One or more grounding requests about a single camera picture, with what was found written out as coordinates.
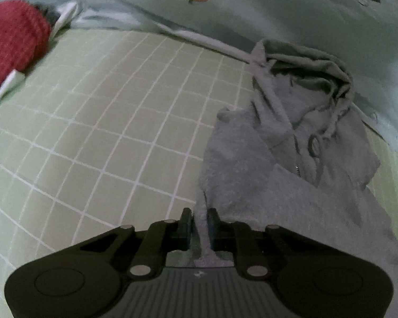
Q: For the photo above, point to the green checked bedsheet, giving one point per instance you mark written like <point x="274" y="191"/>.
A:
<point x="102" y="122"/>

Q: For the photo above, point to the white cloth strip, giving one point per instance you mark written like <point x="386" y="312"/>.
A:
<point x="63" y="18"/>
<point x="6" y="87"/>

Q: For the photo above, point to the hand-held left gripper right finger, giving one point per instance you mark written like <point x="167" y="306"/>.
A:
<point x="213" y="230"/>

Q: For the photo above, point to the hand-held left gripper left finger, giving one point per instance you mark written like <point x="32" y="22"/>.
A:
<point x="186" y="230"/>

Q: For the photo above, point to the light blue carrot-print blanket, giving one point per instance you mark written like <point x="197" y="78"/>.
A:
<point x="285" y="10"/>

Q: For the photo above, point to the grey hoodie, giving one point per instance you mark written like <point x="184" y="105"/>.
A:
<point x="252" y="159"/>

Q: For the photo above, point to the red knitted cloth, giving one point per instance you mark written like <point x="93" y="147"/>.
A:
<point x="10" y="43"/>

